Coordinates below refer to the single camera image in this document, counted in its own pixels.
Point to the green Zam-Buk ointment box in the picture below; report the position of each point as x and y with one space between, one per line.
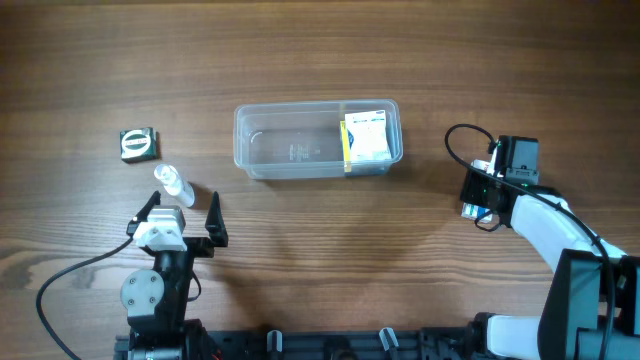
137 145

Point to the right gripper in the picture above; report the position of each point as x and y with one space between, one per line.
470 190

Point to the white spray bottle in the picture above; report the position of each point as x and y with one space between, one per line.
175 185

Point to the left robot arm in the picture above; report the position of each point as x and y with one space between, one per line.
156 299

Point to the white plaster box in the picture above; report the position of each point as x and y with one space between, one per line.
369 138

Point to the yellow blue lozenge box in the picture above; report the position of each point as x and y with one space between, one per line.
346 146

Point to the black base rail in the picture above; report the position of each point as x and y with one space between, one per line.
423 344

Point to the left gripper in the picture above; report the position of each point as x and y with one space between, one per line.
204 246

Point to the clear plastic container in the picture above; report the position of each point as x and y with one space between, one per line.
299 140

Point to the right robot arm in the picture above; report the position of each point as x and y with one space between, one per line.
592 307

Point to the white Panadol box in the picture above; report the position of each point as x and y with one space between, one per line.
472 212

